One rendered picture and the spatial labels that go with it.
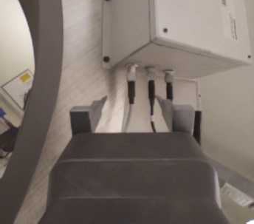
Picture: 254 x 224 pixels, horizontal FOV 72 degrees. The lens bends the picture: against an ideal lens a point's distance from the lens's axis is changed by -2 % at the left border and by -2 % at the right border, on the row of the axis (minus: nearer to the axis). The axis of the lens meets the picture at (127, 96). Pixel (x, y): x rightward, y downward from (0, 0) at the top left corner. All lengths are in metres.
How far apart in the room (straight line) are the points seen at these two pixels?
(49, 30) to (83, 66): 0.07
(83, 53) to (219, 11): 0.20
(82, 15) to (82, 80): 0.10
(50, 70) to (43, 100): 0.03
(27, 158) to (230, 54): 0.27
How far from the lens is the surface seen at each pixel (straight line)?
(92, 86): 0.27
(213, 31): 0.26
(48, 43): 0.22
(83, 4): 0.31
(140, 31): 0.22
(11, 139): 4.86
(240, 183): 5.20
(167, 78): 0.30
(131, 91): 0.25
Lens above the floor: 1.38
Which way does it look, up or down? 26 degrees up
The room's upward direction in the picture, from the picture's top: 46 degrees clockwise
